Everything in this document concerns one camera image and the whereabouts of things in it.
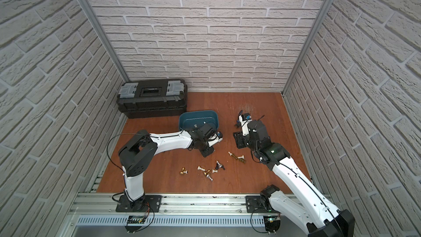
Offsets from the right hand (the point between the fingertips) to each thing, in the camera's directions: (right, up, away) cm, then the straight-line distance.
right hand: (239, 132), depth 77 cm
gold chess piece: (-29, -20, +6) cm, 36 cm away
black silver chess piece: (-10, -19, +8) cm, 23 cm away
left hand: (-13, -11, +14) cm, 22 cm away
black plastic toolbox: (-48, +17, +15) cm, 54 cm away
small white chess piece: (-13, -21, +6) cm, 25 cm away
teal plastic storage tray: (-27, +4, +26) cm, 38 cm away
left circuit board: (-48, -39, -4) cm, 62 cm away
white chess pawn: (-20, -19, +6) cm, 29 cm away
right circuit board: (+13, -39, -7) cm, 42 cm away
